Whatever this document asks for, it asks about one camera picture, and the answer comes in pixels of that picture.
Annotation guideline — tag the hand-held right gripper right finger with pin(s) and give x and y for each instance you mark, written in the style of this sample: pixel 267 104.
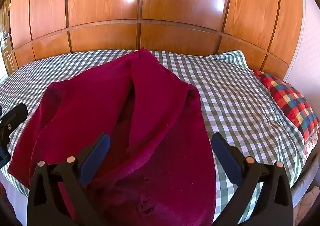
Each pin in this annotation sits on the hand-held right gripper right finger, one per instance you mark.
pixel 226 155

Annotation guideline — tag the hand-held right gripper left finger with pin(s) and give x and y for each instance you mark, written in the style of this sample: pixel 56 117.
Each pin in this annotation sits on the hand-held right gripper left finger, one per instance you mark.
pixel 96 158

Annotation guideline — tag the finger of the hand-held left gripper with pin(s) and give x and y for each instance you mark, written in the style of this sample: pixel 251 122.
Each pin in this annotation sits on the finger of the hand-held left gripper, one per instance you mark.
pixel 12 118

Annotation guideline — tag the maroon pants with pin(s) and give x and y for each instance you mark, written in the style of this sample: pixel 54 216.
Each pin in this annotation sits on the maroon pants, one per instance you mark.
pixel 155 115

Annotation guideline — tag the green checked bed sheet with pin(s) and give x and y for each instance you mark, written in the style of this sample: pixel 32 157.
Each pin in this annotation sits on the green checked bed sheet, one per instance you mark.
pixel 237 105

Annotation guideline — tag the wooden door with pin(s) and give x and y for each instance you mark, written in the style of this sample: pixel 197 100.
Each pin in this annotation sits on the wooden door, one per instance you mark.
pixel 6 48

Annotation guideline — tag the multicolour plaid pillow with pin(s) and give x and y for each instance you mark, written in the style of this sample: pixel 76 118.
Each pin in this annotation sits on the multicolour plaid pillow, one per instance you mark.
pixel 290 100

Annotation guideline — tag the floral mattress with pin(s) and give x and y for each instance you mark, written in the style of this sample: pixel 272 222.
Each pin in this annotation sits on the floral mattress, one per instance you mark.
pixel 312 142

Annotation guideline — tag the green checked pillow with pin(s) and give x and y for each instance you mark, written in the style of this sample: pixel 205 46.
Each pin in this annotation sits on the green checked pillow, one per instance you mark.
pixel 230 58

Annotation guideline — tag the wooden wardrobe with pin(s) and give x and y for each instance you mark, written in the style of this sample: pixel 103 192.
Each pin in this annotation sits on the wooden wardrobe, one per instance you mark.
pixel 160 15

